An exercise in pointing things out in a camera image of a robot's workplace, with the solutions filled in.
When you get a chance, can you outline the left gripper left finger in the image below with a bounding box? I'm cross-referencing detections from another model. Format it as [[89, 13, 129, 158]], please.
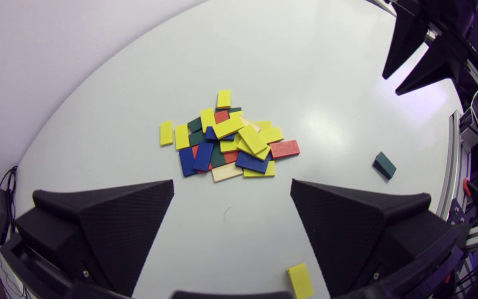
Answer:
[[15, 179, 175, 297]]

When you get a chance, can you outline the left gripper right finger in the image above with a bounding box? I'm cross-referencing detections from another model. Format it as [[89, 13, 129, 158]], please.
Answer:
[[290, 179, 460, 298]]

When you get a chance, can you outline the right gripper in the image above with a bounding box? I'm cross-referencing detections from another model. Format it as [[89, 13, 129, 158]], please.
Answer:
[[382, 0, 478, 96]]

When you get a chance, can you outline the red wooden block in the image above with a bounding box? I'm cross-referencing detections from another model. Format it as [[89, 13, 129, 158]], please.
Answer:
[[270, 140, 301, 159]]

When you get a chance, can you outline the yellow wooden block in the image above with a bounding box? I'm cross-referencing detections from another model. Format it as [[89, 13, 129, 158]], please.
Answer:
[[243, 160, 276, 178], [286, 263, 314, 299], [159, 121, 174, 147], [175, 124, 190, 150], [217, 89, 232, 110]]

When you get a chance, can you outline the green wooden block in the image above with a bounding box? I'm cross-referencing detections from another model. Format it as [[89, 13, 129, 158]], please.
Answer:
[[373, 152, 397, 180]]

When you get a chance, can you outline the blue wooden block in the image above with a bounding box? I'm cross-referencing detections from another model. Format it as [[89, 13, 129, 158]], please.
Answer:
[[178, 146, 198, 178], [235, 151, 272, 174], [193, 142, 215, 173]]

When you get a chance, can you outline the black power brick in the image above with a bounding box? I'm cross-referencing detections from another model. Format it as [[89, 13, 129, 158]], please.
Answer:
[[0, 188, 13, 245]]

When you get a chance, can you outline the pale wooden block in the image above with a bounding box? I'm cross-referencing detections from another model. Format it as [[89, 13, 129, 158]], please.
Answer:
[[211, 162, 244, 183]]

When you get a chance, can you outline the pile of wooden blocks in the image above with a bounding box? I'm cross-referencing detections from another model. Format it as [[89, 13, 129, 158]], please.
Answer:
[[187, 107, 284, 179]]

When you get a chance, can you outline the black cable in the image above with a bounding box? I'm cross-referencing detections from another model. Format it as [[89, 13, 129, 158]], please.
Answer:
[[0, 166, 19, 270]]

